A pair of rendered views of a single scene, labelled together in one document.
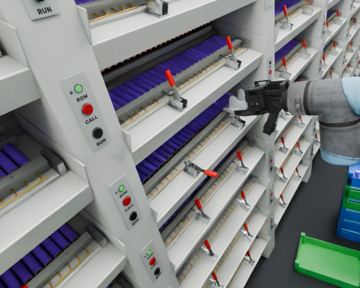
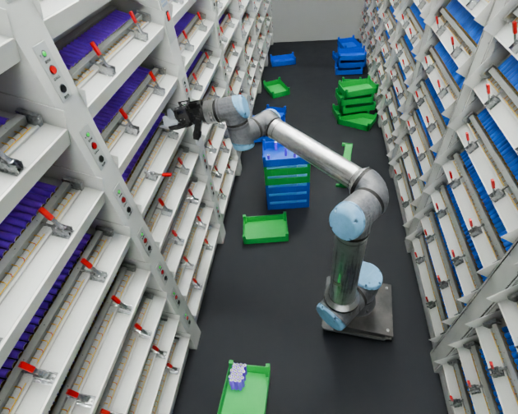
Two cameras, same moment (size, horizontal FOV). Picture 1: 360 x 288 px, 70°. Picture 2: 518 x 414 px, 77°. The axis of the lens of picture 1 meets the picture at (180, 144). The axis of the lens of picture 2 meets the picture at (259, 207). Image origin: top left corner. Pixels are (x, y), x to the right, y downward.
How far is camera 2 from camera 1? 60 cm
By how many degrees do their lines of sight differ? 29
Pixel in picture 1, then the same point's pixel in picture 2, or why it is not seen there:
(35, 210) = (80, 210)
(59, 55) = (76, 117)
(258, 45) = (172, 71)
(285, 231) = (231, 218)
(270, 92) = (191, 109)
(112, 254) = (120, 238)
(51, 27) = (70, 103)
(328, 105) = (228, 114)
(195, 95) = (141, 121)
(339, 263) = (272, 227)
